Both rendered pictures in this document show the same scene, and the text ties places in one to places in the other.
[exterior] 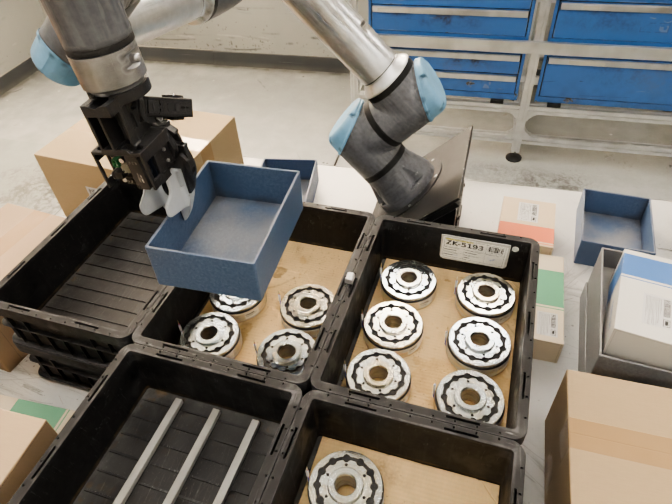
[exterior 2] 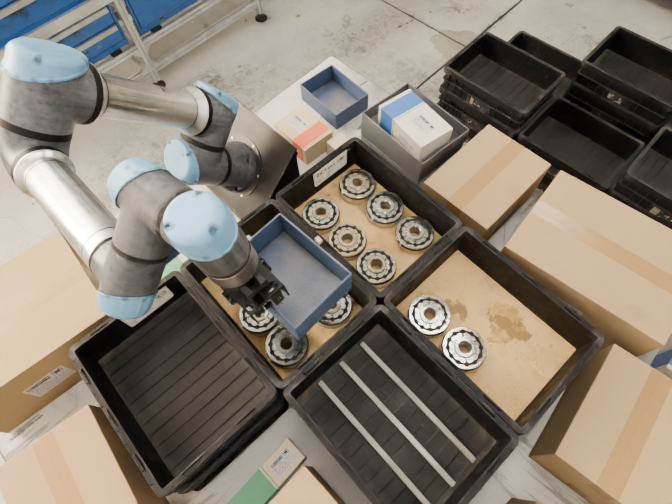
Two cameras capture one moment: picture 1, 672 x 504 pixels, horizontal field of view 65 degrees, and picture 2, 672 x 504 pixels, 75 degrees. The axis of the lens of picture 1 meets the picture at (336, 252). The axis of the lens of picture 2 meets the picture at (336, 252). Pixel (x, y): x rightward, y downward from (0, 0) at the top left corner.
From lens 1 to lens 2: 0.60 m
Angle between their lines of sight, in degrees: 39
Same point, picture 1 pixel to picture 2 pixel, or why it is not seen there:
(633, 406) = (456, 172)
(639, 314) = (420, 132)
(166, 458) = (354, 403)
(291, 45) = not seen: outside the picture
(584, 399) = (442, 187)
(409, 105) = (224, 118)
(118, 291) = (189, 396)
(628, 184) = (240, 50)
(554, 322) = not seen: hidden behind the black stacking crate
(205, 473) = (376, 384)
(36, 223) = (54, 446)
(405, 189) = (248, 169)
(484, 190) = not seen: hidden behind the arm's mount
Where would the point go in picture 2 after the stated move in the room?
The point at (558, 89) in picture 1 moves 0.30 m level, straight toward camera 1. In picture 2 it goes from (150, 15) to (177, 44)
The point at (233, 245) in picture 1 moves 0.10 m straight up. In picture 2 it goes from (294, 283) to (287, 262)
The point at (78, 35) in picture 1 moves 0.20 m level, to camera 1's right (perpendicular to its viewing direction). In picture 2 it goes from (241, 258) to (314, 147)
